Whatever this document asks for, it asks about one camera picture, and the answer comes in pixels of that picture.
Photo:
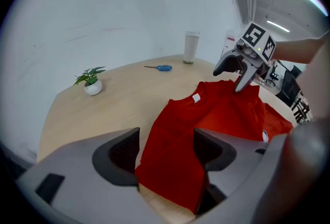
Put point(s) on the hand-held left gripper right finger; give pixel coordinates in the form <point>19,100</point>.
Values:
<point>237,166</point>

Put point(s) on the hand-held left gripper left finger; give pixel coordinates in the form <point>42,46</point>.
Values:
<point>77,192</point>

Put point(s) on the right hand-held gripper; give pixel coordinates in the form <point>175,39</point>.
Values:
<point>257,40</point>

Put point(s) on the red t-shirt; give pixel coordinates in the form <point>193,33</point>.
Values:
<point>180,140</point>

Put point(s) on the person's right forearm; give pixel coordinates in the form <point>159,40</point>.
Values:
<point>296,50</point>

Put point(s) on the black office chair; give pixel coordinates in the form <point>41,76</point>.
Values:
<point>273,77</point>

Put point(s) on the white tumbler cup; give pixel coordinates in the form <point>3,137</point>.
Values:
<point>191,48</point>

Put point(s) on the black mesh chair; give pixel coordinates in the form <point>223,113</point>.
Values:
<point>290,86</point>

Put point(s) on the small potted green plant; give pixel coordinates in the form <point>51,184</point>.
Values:
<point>92,86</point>

